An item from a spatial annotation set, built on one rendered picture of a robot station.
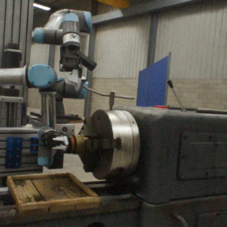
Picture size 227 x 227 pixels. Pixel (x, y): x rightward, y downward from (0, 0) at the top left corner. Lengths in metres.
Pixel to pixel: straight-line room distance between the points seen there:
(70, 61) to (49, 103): 0.38
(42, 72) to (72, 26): 0.26
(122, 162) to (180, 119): 0.31
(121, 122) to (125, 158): 0.15
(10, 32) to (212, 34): 11.33
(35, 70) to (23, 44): 0.55
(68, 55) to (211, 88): 11.21
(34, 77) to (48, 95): 0.19
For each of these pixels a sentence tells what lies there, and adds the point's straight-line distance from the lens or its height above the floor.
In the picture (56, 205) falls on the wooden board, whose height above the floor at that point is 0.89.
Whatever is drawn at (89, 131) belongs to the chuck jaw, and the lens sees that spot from 1.28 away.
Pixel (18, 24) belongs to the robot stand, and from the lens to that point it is 1.95.
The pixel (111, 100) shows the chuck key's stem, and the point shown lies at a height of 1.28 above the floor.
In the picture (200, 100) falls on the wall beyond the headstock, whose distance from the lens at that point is 12.51.
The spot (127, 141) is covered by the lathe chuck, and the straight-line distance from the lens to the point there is 1.17.
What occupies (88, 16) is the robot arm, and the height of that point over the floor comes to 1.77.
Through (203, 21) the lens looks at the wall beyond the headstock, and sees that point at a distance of 13.14.
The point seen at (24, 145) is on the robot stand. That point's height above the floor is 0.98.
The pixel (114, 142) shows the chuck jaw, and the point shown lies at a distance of 1.15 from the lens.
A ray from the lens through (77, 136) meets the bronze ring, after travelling 1.22.
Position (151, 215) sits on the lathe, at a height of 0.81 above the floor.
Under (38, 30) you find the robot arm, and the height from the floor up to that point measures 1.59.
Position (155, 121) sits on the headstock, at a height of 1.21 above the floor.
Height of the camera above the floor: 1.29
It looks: 3 degrees down
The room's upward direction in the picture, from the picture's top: 5 degrees clockwise
